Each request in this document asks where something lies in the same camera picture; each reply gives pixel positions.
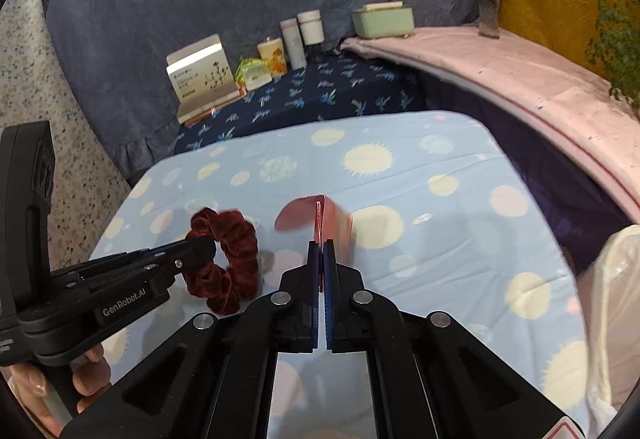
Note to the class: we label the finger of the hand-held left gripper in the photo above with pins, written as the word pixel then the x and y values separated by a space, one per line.
pixel 200 251
pixel 140 251

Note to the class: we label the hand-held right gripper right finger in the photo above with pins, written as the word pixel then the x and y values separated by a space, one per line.
pixel 330 279

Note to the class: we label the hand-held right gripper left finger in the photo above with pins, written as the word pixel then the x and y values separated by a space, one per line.
pixel 314 279

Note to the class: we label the dark red velvet scrunchie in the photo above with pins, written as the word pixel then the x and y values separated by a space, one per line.
pixel 240 239

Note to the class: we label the red white packet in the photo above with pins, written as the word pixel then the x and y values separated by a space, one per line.
pixel 335 224

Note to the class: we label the bin with white bag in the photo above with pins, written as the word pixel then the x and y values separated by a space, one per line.
pixel 615 299

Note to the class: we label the person's left hand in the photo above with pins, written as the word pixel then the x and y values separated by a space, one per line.
pixel 92 371

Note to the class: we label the light blue dotted tablecloth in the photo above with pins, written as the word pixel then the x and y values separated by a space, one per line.
pixel 400 179

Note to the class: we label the red thin book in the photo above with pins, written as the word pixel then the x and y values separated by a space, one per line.
pixel 200 116

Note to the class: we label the gold and white box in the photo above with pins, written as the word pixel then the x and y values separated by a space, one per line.
pixel 200 79

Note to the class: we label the navy printed cloth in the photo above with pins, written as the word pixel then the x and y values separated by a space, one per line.
pixel 325 94

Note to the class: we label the green packet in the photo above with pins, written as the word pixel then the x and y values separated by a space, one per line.
pixel 252 74

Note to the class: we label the yellow printed can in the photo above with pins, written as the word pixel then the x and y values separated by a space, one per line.
pixel 272 56

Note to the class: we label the tall white bottle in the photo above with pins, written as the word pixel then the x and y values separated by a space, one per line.
pixel 294 44

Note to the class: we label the dark purple cloth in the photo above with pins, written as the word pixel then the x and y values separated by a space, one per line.
pixel 525 154

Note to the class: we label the white jar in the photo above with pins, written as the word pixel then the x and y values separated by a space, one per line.
pixel 311 28

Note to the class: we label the green tissue box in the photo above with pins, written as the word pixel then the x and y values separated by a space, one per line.
pixel 382 21

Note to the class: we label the pink cloth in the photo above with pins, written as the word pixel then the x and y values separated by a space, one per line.
pixel 500 64

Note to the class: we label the potted green plant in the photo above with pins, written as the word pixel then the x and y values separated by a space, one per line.
pixel 615 39

